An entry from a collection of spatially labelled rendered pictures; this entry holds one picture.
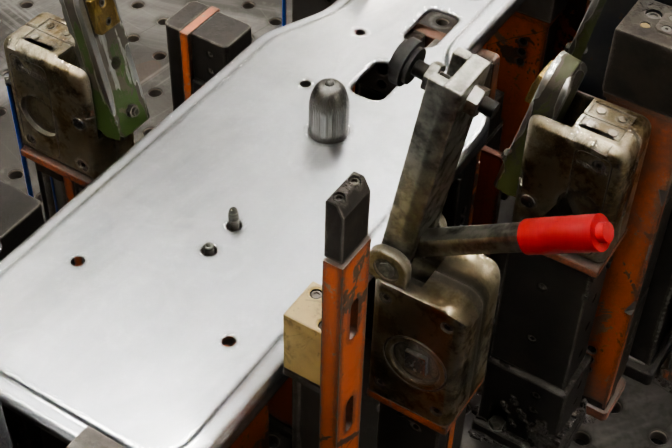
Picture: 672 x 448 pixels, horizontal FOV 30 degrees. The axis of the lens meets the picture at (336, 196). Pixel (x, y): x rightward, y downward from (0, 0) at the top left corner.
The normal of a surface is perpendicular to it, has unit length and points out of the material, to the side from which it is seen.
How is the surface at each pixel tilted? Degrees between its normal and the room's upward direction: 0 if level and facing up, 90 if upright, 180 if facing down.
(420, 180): 90
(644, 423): 0
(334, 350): 90
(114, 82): 78
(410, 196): 90
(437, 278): 0
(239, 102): 0
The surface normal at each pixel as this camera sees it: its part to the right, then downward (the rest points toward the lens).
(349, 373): 0.84, 0.39
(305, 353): -0.54, 0.58
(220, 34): 0.02, -0.72
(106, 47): 0.83, 0.23
